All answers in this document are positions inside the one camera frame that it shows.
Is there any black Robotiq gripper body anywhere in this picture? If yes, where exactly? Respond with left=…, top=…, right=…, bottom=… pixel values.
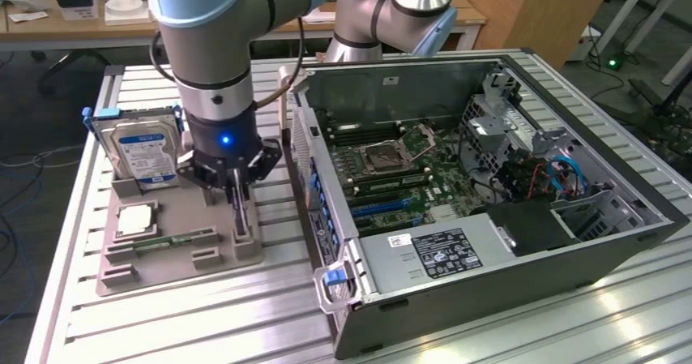
left=185, top=106, right=261, bottom=189

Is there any green graphics card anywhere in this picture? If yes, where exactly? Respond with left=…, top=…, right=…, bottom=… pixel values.
left=229, top=185, right=254, bottom=244

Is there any hard disk in blue caddy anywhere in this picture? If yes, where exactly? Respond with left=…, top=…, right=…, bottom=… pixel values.
left=80, top=101, right=185, bottom=191

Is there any grey parts rack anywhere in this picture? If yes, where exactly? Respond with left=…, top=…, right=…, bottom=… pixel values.
left=94, top=136, right=265, bottom=298

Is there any silver CPU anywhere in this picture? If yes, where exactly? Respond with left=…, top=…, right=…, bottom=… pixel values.
left=116, top=205, right=156, bottom=235

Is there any green bare RAM stick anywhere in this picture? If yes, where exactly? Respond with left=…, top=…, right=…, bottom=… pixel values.
left=132, top=232, right=209, bottom=254

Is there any CPU socket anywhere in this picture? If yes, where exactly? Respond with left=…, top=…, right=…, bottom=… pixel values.
left=362, top=139, right=413, bottom=175

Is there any black RAM stick green label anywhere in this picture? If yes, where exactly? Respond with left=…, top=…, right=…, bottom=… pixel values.
left=352, top=172, right=432, bottom=193

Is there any blue expansion slot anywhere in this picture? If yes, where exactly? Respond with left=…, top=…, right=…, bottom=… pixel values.
left=349, top=196, right=416, bottom=220

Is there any open metal socket cover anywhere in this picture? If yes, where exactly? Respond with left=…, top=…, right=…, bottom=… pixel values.
left=397, top=122, right=442, bottom=158

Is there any green motherboard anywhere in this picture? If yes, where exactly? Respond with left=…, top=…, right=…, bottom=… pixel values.
left=322, top=118, right=488, bottom=238

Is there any black office chair base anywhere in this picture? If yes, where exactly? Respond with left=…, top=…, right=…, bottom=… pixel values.
left=29, top=49, right=114, bottom=96

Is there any grey power supply unit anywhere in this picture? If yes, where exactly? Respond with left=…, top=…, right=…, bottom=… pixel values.
left=356, top=212, right=520, bottom=296

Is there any white paper stack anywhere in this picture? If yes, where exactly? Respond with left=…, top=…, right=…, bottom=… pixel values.
left=300, top=9, right=336, bottom=24

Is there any white box with round hollow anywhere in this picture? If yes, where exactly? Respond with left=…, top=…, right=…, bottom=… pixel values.
left=102, top=0, right=153, bottom=27

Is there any silver drive cage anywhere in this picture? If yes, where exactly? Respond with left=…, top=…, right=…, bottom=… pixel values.
left=461, top=70, right=545, bottom=166

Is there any white box with black top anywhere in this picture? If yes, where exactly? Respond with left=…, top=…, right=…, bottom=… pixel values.
left=53, top=0, right=101, bottom=21

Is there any wooden desk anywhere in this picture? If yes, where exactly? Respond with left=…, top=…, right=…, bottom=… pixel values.
left=0, top=0, right=488, bottom=63

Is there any black power connector bundle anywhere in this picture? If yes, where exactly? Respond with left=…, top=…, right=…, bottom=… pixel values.
left=494, top=161, right=534, bottom=203

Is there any black open PC case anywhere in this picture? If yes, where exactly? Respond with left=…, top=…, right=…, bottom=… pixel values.
left=277, top=54, right=689, bottom=361

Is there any silver disk bay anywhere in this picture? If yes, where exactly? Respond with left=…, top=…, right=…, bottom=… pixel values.
left=548, top=189, right=649, bottom=243

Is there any wooden cabinet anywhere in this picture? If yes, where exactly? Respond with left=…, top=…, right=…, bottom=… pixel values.
left=474, top=0, right=620, bottom=69

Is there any white box with red button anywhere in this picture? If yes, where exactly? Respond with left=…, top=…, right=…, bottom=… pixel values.
left=573, top=27, right=604, bottom=63

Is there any black floor equipment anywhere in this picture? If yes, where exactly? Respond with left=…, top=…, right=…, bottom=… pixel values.
left=626, top=78, right=692, bottom=158

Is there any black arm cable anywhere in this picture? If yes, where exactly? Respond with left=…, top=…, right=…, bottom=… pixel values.
left=149, top=13, right=306, bottom=109

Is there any blue disk wire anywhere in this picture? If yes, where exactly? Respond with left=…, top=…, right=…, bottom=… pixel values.
left=544, top=156, right=590, bottom=199

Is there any white desk frame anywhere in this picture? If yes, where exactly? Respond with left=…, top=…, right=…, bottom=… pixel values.
left=588, top=0, right=692, bottom=86

